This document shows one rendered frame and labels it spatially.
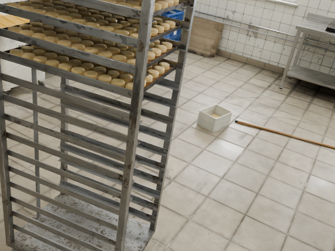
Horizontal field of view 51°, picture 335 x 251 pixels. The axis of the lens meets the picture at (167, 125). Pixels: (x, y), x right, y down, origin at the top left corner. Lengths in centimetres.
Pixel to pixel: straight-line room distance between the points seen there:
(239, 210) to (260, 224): 18
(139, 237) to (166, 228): 33
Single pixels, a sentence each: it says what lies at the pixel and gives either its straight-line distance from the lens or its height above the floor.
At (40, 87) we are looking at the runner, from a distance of 144.
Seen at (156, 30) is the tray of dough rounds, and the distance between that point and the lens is 133.
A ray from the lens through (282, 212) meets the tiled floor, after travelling 278.
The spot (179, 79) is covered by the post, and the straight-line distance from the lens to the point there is 160.
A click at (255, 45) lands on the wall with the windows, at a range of 595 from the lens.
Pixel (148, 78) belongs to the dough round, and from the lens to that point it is 136.
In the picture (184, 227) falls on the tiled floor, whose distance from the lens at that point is 238.
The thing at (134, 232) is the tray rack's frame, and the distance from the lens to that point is 209.
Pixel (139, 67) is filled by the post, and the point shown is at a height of 125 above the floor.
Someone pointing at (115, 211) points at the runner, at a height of 60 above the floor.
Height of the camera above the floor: 163
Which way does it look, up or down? 28 degrees down
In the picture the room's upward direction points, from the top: 10 degrees clockwise
